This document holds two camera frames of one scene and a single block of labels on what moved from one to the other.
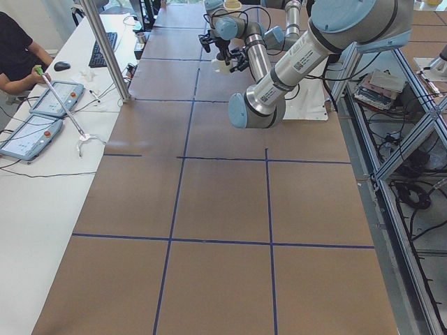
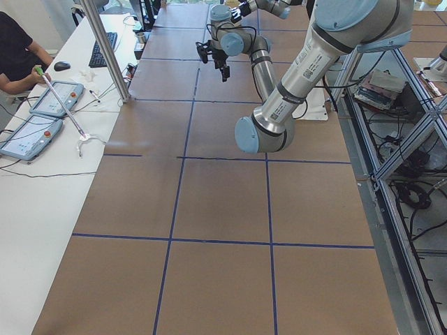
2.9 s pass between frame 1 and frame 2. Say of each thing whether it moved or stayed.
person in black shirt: stayed
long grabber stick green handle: stayed
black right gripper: moved
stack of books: stayed
